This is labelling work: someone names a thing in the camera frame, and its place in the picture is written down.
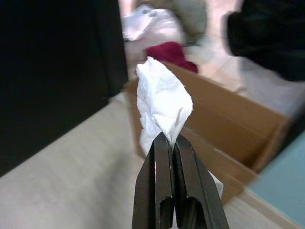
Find large black panel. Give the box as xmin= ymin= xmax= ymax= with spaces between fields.
xmin=0 ymin=0 xmax=129 ymax=178

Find black bag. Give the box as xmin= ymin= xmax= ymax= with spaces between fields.
xmin=224 ymin=0 xmax=305 ymax=83

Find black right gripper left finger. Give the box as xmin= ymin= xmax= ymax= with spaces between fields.
xmin=134 ymin=132 xmax=176 ymax=229

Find dark red cloth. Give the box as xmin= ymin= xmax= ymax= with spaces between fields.
xmin=145 ymin=41 xmax=199 ymax=74

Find brown cardboard box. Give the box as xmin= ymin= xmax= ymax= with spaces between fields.
xmin=126 ymin=61 xmax=294 ymax=212

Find crumpled white plastic bag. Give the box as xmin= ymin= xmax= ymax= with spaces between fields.
xmin=121 ymin=3 xmax=184 ymax=58

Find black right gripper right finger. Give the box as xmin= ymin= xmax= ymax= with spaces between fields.
xmin=172 ymin=135 xmax=231 ymax=229

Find grey fabric bundle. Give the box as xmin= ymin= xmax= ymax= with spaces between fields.
xmin=173 ymin=0 xmax=208 ymax=46

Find white tissue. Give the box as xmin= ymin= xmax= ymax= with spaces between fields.
xmin=135 ymin=56 xmax=193 ymax=159

